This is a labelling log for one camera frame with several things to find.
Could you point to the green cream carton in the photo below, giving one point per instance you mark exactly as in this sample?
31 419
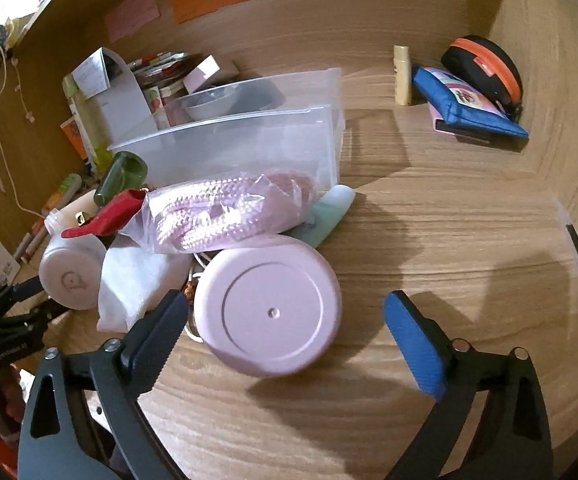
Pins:
81 115

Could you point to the cream lip balm tube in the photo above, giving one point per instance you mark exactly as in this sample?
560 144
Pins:
402 75

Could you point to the white cloth pouch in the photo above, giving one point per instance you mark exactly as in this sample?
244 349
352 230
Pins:
129 280

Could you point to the wooden desktop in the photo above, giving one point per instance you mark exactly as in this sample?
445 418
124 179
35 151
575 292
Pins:
444 220

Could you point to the blue zip pouch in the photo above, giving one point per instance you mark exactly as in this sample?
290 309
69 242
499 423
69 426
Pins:
449 107

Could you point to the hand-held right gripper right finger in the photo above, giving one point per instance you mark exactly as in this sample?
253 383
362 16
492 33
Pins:
416 345

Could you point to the clear plastic box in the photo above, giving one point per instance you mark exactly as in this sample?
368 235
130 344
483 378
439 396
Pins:
249 145

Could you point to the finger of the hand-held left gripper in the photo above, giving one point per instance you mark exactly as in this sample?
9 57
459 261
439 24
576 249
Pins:
24 288
44 313

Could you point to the pink paper note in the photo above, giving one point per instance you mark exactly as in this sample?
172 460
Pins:
131 12

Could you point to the grey bowl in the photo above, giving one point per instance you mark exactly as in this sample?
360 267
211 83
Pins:
209 102

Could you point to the orange carton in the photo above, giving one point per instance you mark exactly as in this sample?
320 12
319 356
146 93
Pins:
74 140

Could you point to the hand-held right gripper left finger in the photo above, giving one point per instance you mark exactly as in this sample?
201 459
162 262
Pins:
154 340

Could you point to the white round jar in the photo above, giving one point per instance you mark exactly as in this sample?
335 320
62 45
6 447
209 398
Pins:
69 275

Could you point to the teal tube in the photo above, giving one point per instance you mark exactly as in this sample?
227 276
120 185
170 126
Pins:
331 207

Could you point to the white marker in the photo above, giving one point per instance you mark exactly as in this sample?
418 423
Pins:
31 245

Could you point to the black orange round pouch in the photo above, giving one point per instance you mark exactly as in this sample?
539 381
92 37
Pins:
469 60

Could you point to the pink small box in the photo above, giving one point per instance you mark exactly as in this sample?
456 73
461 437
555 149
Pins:
206 72

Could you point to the stack of snack packets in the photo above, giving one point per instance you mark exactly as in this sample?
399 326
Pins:
164 72

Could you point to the white carton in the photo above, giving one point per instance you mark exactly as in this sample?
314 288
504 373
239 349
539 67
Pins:
124 105

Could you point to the pink round case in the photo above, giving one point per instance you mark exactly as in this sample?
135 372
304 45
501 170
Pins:
269 310

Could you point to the green orange marker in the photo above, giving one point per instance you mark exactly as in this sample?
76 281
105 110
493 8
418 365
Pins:
61 192

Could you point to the white receipt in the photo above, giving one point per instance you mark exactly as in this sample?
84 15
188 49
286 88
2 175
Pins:
89 72

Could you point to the red clip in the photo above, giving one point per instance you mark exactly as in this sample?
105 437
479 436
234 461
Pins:
111 212

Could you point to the green jar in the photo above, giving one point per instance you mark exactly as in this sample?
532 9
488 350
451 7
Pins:
116 175

